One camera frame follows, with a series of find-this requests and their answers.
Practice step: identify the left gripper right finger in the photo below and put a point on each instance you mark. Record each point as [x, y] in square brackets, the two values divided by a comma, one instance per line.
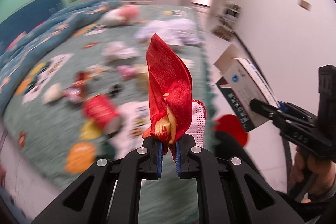
[230, 191]

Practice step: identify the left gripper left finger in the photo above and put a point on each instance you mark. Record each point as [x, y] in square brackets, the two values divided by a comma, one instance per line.
[108, 191]

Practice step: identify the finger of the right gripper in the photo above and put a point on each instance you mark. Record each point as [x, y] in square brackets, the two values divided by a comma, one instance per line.
[270, 112]
[286, 107]

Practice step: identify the white blue cardboard box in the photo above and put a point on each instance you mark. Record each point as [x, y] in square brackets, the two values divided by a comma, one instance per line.
[240, 83]

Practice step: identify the red fabric pouch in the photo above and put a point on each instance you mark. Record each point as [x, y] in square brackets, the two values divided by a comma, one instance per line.
[172, 109]

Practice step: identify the right hand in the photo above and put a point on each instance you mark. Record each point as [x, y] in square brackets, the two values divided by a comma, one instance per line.
[323, 169]

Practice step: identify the red plastic bucket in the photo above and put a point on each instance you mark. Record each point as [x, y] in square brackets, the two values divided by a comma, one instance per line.
[231, 124]

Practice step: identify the red snack can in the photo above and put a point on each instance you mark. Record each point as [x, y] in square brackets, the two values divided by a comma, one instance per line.
[104, 113]

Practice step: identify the brown floor mat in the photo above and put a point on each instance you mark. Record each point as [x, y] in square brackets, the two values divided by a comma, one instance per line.
[223, 32]

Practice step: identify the green patterned bed blanket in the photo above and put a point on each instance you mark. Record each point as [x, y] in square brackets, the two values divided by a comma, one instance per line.
[48, 147]

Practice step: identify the small white shelf rack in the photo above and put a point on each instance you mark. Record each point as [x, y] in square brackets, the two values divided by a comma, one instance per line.
[230, 14]

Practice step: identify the white crumpled tissue ball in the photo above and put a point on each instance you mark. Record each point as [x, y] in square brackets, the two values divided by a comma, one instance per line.
[52, 94]

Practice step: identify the lavender white clothing pile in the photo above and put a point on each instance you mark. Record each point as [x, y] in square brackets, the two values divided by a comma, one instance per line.
[180, 31]

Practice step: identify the pink small wrapper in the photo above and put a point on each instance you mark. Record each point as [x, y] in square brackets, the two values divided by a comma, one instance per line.
[127, 72]

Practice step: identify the crumpled white paper wrapper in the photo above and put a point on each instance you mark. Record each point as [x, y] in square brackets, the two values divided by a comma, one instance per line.
[114, 51]

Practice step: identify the pink white plush toy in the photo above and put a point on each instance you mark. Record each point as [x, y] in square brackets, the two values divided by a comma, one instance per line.
[124, 15]

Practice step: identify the blue floral quilt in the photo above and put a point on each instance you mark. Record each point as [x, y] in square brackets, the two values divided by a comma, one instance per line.
[21, 58]

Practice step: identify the blue padded headboard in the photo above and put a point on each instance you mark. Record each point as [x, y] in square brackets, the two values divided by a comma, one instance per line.
[26, 19]

